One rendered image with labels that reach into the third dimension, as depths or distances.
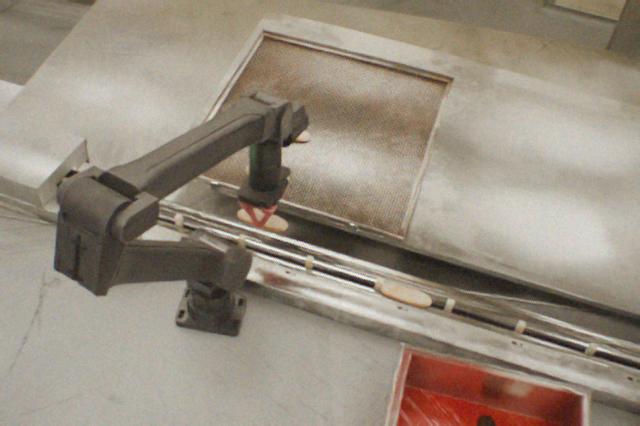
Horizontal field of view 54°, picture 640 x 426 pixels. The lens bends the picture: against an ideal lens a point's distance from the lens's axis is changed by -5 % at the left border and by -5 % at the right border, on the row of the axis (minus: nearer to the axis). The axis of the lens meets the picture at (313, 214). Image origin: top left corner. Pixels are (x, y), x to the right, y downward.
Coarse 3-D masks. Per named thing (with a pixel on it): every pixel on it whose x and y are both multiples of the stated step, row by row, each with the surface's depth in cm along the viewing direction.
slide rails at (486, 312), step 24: (168, 216) 134; (192, 216) 134; (264, 240) 131; (288, 264) 127; (336, 264) 128; (360, 288) 125; (480, 312) 123; (528, 336) 119; (552, 336) 120; (576, 336) 120; (600, 360) 117
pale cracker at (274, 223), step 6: (240, 210) 125; (258, 210) 125; (240, 216) 124; (246, 216) 124; (258, 216) 124; (276, 216) 124; (252, 222) 123; (270, 222) 123; (276, 222) 123; (282, 222) 124; (264, 228) 123; (270, 228) 123; (276, 228) 123; (282, 228) 123
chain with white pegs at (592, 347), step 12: (180, 216) 131; (192, 228) 133; (228, 240) 132; (240, 240) 129; (264, 252) 131; (300, 264) 129; (312, 264) 128; (336, 276) 128; (372, 288) 126; (456, 312) 124; (492, 324) 122; (576, 348) 119; (588, 348) 117; (612, 360) 118
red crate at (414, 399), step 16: (416, 400) 111; (432, 400) 111; (448, 400) 111; (464, 400) 112; (400, 416) 109; (416, 416) 109; (432, 416) 109; (448, 416) 109; (464, 416) 109; (496, 416) 110; (512, 416) 110; (528, 416) 110
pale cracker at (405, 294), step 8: (384, 288) 124; (392, 288) 124; (400, 288) 124; (408, 288) 124; (392, 296) 123; (400, 296) 123; (408, 296) 123; (416, 296) 123; (424, 296) 123; (416, 304) 122; (424, 304) 122
